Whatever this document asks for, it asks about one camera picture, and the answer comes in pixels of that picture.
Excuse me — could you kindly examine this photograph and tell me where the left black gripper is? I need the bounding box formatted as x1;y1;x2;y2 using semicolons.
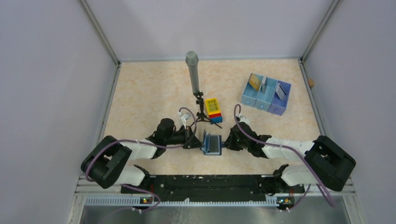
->
165;126;205;149

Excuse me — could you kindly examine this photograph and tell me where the dark blue card holder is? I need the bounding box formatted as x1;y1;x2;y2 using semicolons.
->
200;130;223;155

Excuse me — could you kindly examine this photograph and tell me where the black credit card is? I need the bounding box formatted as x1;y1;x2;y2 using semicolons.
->
208;136;219;154
261;76;267;94

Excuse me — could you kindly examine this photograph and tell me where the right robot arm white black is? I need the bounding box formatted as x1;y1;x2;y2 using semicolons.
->
224;122;356;192

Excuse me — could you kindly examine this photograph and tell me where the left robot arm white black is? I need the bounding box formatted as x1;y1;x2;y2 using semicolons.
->
80;118;202;193

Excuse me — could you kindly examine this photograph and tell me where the gold credit card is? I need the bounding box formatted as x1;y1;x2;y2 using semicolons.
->
248;73;262;91

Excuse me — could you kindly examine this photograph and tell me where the silver credit card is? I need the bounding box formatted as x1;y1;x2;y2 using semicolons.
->
275;83;287;100

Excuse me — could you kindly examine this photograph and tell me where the black tripod stand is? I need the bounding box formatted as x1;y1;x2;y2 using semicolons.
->
193;92;222;129

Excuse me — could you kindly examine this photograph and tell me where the yellow red blue toy block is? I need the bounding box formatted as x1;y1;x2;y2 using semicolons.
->
205;98;223;124

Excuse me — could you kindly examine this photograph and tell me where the light blue drawer left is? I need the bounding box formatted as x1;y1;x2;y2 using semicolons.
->
241;74;263;107

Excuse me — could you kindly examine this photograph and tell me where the light blue drawer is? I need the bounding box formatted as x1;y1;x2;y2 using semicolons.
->
241;74;263;107
254;77;277;112

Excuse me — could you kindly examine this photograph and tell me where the light blue drawer middle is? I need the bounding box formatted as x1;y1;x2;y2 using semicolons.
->
254;77;277;112

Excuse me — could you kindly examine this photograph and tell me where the purple drawer right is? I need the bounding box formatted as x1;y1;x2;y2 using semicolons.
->
269;80;291;116

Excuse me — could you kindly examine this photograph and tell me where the grey microphone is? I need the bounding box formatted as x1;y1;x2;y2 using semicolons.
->
185;51;200;95

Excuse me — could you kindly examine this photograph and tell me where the small wooden knob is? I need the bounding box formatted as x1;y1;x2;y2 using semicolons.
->
307;78;315;88

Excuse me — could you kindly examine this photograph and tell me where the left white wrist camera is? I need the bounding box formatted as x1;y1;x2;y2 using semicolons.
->
178;112;191;128

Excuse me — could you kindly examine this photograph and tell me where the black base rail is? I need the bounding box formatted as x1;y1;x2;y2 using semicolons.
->
139;175;305;202

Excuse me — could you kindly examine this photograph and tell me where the white cable duct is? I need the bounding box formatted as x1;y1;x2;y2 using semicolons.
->
85;196;279;207

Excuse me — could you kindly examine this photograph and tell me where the aluminium frame front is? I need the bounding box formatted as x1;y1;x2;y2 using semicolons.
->
67;178;367;224

